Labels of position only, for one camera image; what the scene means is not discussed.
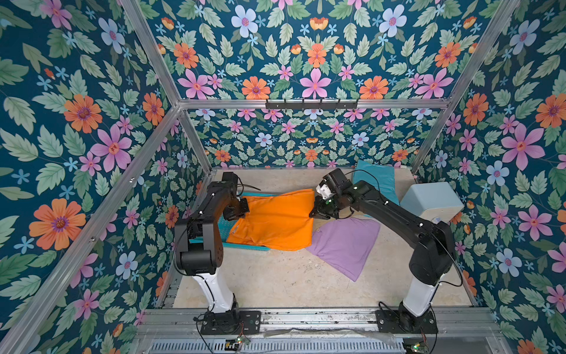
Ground aluminium frame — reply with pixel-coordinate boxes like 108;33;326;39
1;1;520;353

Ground black hook rail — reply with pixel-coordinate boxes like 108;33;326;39
265;99;359;111

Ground folded purple pants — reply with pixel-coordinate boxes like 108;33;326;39
306;218;381;282

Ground folded teal pants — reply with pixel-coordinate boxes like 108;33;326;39
352;161;399;204

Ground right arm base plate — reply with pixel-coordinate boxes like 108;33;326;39
375;308;439;335

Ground orange pants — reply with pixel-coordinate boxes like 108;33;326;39
228;190;315;252

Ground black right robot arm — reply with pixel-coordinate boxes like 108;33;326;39
310;168;455;320

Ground light blue box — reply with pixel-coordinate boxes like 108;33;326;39
399;181;464;224

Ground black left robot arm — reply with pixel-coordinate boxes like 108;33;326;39
173;172;249;314

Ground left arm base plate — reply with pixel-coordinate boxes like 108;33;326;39
199;310;262;336

